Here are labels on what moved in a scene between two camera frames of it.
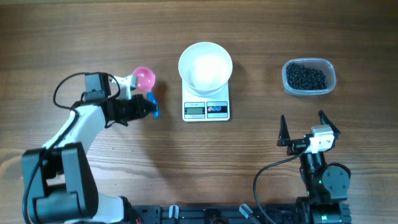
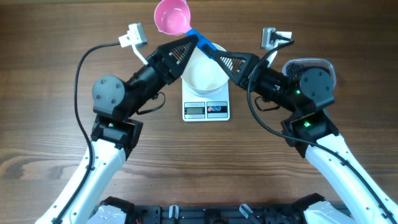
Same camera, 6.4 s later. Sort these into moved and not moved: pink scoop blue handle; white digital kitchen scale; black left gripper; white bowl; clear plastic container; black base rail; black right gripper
Moved: black right gripper; black left gripper; pink scoop blue handle
Not moved: black base rail; clear plastic container; white digital kitchen scale; white bowl
